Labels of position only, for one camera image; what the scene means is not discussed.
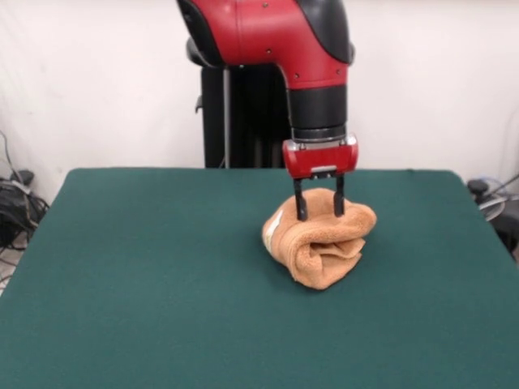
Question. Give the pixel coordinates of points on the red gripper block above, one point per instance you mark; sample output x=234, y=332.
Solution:
x=320, y=156

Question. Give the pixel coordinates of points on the orange terry towel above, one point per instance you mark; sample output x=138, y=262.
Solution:
x=296, y=251

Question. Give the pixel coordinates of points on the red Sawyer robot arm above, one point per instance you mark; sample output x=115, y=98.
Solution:
x=263, y=32

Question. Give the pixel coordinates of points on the dark green table cloth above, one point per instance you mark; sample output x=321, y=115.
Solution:
x=162, y=283

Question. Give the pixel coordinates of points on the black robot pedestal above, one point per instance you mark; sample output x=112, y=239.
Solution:
x=243, y=121

